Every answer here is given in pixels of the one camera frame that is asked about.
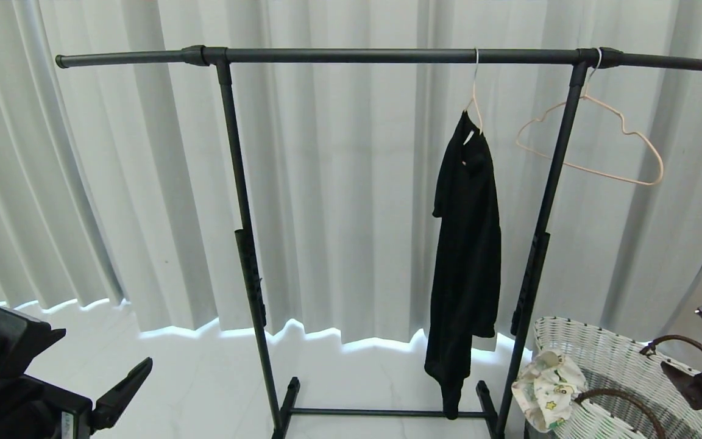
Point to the white curtain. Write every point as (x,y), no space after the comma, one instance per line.
(351,183)

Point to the pink clothes hanger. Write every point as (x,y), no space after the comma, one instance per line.
(592,171)
(474,91)

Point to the black clothes rack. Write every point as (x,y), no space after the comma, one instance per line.
(357,56)

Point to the white laundry basket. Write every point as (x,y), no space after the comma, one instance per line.
(607,366)

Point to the cream printed garment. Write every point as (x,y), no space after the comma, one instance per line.
(549,384)

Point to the black short-sleeved shirt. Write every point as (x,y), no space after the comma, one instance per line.
(467,256)

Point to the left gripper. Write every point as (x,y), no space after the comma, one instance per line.
(22,414)

